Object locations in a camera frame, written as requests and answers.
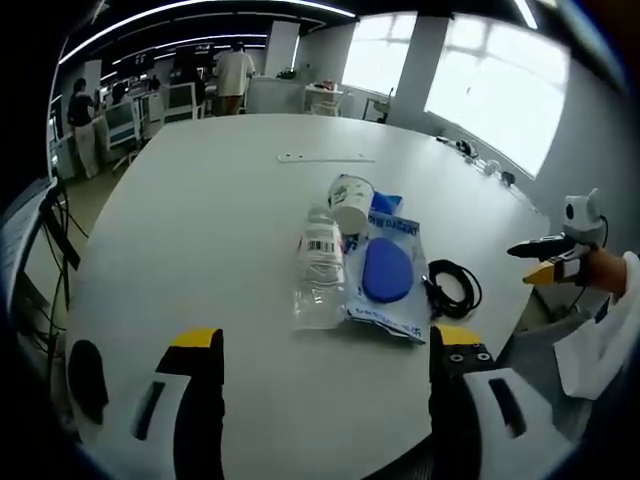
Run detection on white flat strip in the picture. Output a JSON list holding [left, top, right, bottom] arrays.
[[276, 151, 377, 165]]

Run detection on white paper cup item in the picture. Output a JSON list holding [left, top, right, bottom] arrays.
[[327, 173, 376, 236]]

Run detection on white blue plastic bag item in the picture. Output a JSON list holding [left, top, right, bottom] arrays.
[[343, 212, 430, 347]]

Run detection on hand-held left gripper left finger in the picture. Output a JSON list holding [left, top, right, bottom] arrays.
[[74, 327, 227, 480]]

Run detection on person's right hand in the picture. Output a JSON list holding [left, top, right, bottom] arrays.
[[584, 247, 629, 301]]

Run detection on small devices with cables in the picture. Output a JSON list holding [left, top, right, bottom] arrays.
[[433, 133, 519, 187]]

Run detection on dark rounded object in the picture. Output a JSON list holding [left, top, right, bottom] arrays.
[[66, 339, 110, 427]]

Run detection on white office chair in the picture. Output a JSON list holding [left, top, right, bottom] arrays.
[[103, 97, 142, 169], [303, 83, 351, 119], [163, 81, 197, 122]]

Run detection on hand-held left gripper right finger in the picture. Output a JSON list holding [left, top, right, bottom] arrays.
[[428, 324, 569, 480]]

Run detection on white table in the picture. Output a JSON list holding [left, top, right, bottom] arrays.
[[64, 112, 556, 480]]

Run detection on black stand with cables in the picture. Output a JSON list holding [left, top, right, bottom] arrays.
[[38, 183, 91, 321]]

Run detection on bright window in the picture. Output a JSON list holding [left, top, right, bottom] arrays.
[[423, 17, 572, 180], [342, 13, 418, 97]]

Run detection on black cable item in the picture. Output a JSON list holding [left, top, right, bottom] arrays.
[[422, 258, 484, 322]]

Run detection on clear plastic bottle item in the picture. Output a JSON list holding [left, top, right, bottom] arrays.
[[291, 202, 350, 332]]

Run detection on blue packet item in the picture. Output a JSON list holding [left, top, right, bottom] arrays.
[[368, 188, 407, 217]]

